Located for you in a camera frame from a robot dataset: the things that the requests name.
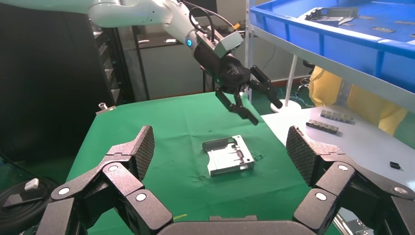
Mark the green table cloth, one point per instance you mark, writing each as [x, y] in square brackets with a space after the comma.
[162, 129]

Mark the silver table clamp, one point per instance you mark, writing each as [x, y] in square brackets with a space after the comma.
[103, 107]

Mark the small grey metal strip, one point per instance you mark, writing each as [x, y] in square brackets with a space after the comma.
[405, 22]
[383, 30]

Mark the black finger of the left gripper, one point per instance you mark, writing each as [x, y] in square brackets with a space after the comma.
[267, 89]
[240, 108]

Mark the yellow tape strip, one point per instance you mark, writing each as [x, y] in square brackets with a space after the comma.
[180, 217]

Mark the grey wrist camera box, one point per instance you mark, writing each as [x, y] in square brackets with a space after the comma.
[227, 43]

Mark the white standing fan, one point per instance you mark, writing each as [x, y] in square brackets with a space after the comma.
[288, 105]

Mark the large blue plastic bin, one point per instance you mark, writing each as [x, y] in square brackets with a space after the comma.
[340, 48]

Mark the machined grey metal plate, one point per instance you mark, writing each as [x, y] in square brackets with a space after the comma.
[227, 160]

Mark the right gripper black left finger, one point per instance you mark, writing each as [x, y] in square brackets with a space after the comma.
[123, 181]

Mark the black partition panel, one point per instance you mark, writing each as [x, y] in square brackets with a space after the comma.
[48, 81]

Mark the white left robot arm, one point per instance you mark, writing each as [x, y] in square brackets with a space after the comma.
[129, 14]

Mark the small white plug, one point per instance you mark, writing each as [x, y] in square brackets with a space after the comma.
[31, 184]

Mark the white metal shelf rack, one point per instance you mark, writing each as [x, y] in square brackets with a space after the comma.
[356, 146]

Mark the ribbed grey metal bar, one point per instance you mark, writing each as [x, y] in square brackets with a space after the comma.
[337, 116]
[322, 126]

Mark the yellow bag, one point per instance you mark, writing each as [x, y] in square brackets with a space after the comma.
[324, 87]

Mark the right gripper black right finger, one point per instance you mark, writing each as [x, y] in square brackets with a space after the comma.
[334, 181]

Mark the black round stool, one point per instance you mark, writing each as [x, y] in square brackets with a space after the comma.
[308, 64]

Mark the black frame desk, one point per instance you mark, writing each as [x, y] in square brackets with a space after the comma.
[168, 65]

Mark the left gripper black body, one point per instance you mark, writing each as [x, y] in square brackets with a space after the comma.
[231, 73]

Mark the flat dark grey device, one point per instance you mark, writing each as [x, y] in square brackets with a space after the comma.
[22, 198]

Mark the small black block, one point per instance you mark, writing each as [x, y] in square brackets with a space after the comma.
[395, 165]

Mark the grey metal bracket part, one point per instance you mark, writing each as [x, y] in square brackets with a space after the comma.
[337, 14]

